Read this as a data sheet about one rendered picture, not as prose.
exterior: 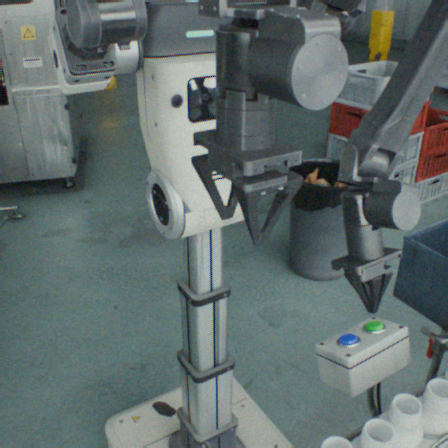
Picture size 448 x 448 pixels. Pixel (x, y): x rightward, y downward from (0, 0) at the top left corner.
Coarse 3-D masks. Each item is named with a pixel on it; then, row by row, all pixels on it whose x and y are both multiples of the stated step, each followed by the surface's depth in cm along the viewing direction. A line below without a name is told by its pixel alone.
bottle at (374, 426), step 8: (368, 424) 55; (376, 424) 56; (384, 424) 55; (368, 432) 56; (376, 432) 56; (384, 432) 55; (392, 432) 54; (352, 440) 58; (360, 440) 55; (368, 440) 53; (376, 440) 59; (384, 440) 56; (392, 440) 53
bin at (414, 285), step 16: (432, 224) 145; (416, 240) 143; (432, 240) 148; (416, 256) 137; (432, 256) 132; (400, 272) 144; (416, 272) 138; (432, 272) 133; (400, 288) 145; (416, 288) 140; (432, 288) 134; (416, 304) 141; (432, 304) 136; (432, 320) 137
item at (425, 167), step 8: (440, 152) 364; (424, 160) 355; (432, 160) 362; (440, 160) 369; (416, 168) 355; (424, 168) 360; (432, 168) 367; (440, 168) 374; (416, 176) 357; (424, 176) 364; (432, 176) 370
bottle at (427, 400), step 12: (432, 384) 61; (444, 384) 61; (420, 396) 64; (432, 396) 59; (444, 396) 61; (432, 408) 59; (444, 408) 59; (420, 420) 60; (432, 420) 59; (444, 420) 59; (432, 432) 59; (444, 432) 59; (420, 444) 61; (444, 444) 61
